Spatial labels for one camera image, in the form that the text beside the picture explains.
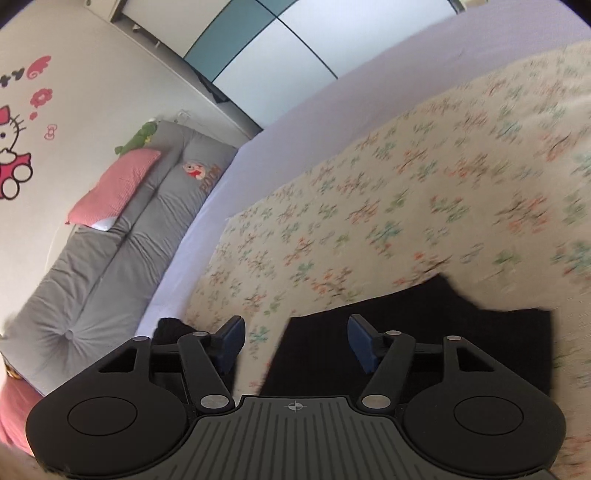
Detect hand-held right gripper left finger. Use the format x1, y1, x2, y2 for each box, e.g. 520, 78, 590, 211
99, 316, 246, 414

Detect floral beige cloth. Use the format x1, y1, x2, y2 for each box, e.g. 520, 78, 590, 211
185, 39, 591, 480

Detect pink cloth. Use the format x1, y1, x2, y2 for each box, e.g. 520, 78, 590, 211
0, 364, 36, 459

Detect white and teal wardrobe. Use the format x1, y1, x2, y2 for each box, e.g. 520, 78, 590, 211
111, 0, 459, 139

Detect dark cloth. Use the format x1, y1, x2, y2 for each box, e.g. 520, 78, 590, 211
151, 317, 197, 348

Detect green plush toy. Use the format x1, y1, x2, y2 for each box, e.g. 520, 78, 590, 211
115, 121, 159, 156

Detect pink checked pillow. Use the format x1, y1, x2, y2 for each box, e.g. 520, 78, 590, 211
66, 148, 162, 227

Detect fluffy beige clothing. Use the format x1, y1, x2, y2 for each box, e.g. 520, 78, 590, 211
0, 442, 47, 480

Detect white cabinet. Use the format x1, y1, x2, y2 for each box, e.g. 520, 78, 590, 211
85, 0, 128, 22

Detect pink cat wall sticker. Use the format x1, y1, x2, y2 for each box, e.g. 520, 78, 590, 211
0, 105, 34, 201

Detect pink swirl wall sticker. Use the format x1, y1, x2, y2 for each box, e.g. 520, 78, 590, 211
28, 55, 53, 80

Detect black pants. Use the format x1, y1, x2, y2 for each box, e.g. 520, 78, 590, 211
259, 272, 554, 398

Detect grey cushion mattress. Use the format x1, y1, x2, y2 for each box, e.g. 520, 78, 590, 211
0, 120, 239, 398

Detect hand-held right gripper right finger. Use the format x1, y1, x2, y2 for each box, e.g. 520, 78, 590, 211
347, 314, 495, 411

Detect purple blanket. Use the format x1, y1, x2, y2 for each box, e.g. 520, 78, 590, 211
134, 0, 591, 340

